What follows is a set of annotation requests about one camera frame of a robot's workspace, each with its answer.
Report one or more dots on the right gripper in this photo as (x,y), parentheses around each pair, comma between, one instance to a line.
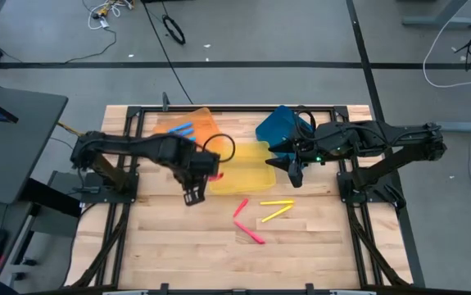
(295,178)

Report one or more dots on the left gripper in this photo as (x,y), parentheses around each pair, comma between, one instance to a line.
(194,196)

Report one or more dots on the long pink highlighter pen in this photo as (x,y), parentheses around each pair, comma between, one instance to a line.
(217,177)

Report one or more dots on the yellow highlighter pen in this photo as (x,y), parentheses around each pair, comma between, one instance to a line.
(277,213)
(277,202)

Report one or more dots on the short pink highlighter pen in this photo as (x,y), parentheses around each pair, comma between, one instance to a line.
(240,207)

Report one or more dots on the blue Sharpie highlighter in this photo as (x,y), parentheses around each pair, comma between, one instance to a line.
(192,139)

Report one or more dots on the thin pink highlighter pen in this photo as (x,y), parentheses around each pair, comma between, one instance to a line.
(249,232)

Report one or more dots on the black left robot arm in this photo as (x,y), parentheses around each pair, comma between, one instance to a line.
(137,145)

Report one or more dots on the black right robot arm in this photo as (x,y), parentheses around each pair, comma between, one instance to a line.
(403,133)

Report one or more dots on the blue plastic bin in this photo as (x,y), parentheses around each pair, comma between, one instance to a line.
(274,129)

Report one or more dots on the yellow translucent plastic bin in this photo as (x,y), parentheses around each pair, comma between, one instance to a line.
(247,172)

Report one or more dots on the orange translucent plastic bin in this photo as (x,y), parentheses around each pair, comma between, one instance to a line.
(202,123)

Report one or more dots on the large dark grey desk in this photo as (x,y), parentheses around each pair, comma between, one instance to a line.
(14,155)

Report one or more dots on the grey desk foot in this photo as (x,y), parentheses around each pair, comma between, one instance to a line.
(440,21)
(464,126)

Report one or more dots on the low dark desk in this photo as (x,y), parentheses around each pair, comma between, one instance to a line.
(1,219)

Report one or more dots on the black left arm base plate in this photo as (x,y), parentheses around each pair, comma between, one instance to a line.
(128,196)

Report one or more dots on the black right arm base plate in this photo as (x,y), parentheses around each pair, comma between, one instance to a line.
(343,196)

